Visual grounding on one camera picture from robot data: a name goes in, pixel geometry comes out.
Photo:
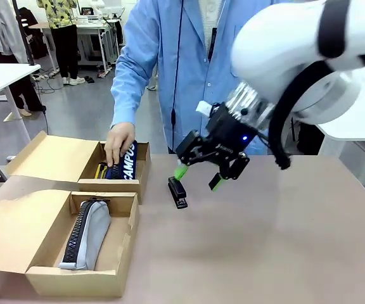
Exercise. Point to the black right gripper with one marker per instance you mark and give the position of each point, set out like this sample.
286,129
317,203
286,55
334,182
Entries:
230,136

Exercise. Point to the small black stapler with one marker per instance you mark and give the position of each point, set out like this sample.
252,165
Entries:
177,191

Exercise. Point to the navy zipper pencil case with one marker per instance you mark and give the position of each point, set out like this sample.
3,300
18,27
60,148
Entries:
128,164

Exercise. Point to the grey zipper pencil case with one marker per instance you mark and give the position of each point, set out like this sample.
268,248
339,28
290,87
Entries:
90,231

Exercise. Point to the small cardboard box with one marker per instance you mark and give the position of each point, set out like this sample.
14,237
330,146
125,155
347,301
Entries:
62,155

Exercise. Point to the large cardboard box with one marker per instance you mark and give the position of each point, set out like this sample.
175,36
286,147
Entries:
14,228

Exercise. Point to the person's right forearm blue sleeve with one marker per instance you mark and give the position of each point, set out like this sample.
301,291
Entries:
128,88

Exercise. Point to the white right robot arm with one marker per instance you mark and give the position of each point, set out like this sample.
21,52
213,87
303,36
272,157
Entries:
284,47

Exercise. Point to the person's right hand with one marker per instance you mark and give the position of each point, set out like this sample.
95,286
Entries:
119,142

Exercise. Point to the person in blue lab coat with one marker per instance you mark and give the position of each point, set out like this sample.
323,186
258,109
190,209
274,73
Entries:
170,69

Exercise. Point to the white table with rounded corner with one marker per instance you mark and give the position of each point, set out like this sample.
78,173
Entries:
2,79
353,126

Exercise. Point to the brown top workshop desk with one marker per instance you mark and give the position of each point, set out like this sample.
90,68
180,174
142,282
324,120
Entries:
90,28

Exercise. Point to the person in yellow patterned shirt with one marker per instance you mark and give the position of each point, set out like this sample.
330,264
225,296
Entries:
65,35

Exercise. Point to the person in black trousers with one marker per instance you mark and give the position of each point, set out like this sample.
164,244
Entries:
27,95

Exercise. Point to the black coat rack pole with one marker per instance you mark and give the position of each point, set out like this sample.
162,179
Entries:
24,31

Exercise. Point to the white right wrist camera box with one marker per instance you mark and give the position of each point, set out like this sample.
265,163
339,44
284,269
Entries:
204,108

